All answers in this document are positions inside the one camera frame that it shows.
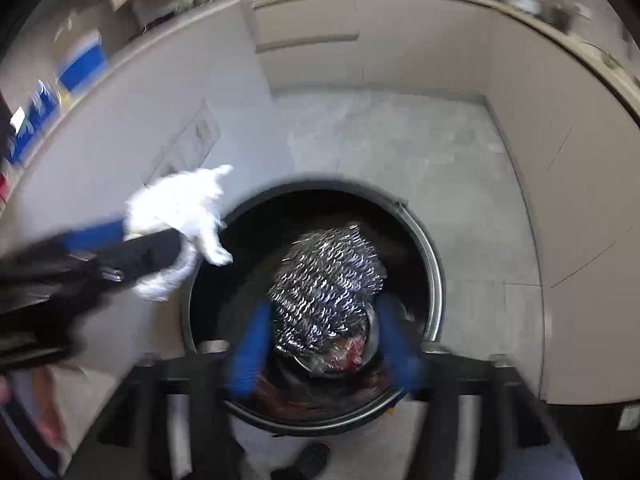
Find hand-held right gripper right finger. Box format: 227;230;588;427
376;295;586;480

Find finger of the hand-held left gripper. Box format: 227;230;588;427
62;217;127;257
95;229;184;292

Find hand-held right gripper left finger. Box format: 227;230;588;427
65;299;273;480

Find white cloth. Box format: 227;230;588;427
122;164;235;303

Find washing machine drum opening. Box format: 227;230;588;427
180;179;447;437

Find black white patterned garment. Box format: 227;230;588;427
267;222;388;361

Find person's left forearm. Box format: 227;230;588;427
0;365;71;461

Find clear red plastic wrapper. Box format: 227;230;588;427
305;330;382;377

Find person's black shoe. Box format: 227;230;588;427
270;442;333;480

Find blue box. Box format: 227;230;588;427
5;80;63;166
55;30;108;93

